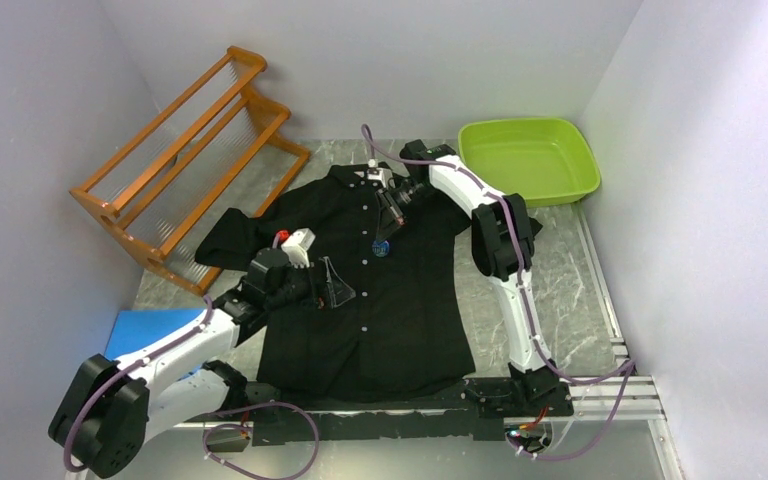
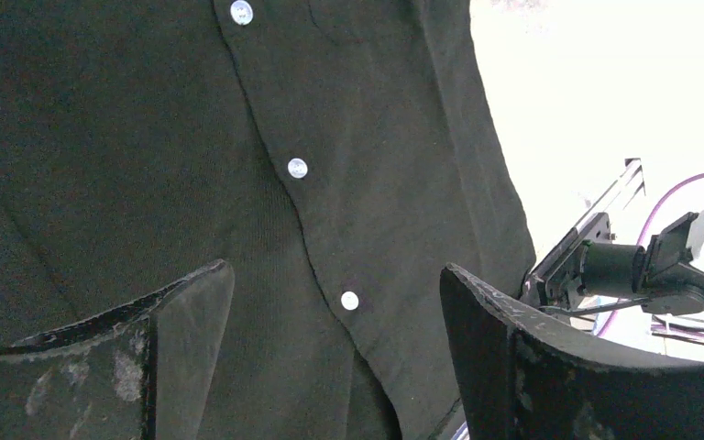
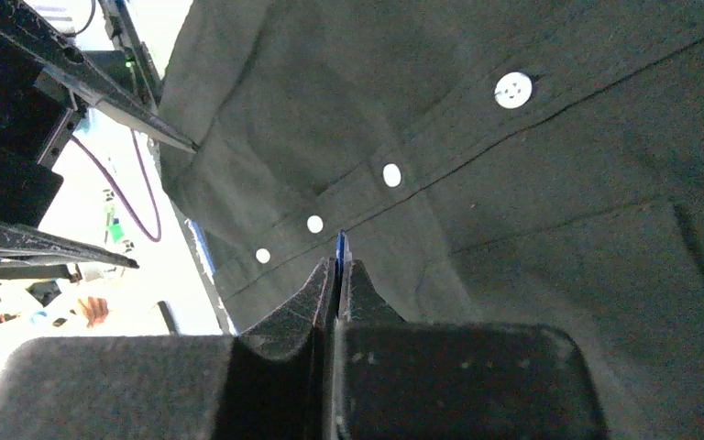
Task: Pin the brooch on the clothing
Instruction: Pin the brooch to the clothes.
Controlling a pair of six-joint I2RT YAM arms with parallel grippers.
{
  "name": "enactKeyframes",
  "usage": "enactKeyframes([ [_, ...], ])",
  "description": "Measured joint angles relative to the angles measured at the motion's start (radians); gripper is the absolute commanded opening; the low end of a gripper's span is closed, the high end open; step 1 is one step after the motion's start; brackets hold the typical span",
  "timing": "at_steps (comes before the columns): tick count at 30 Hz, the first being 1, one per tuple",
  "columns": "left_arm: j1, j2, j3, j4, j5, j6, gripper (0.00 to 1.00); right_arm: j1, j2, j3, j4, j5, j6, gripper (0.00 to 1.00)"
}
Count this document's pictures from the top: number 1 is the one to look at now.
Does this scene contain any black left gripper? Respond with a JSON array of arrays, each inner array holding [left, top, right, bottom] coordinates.
[[266, 256, 355, 310]]

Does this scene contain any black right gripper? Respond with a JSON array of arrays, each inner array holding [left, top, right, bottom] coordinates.
[[376, 179, 438, 244]]

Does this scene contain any blue round brooch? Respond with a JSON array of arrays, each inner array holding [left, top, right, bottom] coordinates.
[[371, 240, 391, 258]]

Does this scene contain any black button shirt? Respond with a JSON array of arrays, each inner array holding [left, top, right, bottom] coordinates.
[[195, 166, 479, 401]]

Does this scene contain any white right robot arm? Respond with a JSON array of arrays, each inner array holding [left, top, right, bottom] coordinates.
[[364, 145, 560, 415]]

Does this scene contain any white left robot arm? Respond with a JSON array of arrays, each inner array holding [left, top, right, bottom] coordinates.
[[48, 247, 356, 479]]

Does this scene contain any green plastic basin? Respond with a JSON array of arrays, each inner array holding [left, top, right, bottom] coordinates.
[[458, 117, 601, 208]]

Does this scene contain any orange wooden rack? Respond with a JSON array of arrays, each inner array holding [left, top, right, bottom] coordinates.
[[70, 46, 311, 295]]

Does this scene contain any blue foam pad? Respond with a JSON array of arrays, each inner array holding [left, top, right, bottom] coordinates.
[[103, 308, 205, 361]]

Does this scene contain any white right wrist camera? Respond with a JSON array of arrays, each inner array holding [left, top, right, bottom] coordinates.
[[364, 159, 393, 189]]

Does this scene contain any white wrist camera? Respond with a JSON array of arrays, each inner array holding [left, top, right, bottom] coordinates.
[[364, 159, 393, 189], [272, 228, 316, 268]]

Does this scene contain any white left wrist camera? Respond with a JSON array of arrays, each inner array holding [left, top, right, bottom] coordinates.
[[272, 228, 316, 268]]

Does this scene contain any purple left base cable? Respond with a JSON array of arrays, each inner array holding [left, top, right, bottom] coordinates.
[[181, 400, 321, 480]]

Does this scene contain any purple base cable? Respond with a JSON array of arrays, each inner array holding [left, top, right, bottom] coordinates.
[[506, 357, 637, 464], [181, 400, 321, 480]]

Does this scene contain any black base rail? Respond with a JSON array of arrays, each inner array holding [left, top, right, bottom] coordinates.
[[247, 377, 574, 441]]

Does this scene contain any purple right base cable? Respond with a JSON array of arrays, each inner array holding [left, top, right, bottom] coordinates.
[[506, 357, 637, 464]]

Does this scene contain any aluminium frame rail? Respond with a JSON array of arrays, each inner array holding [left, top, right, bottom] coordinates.
[[65, 337, 687, 480]]

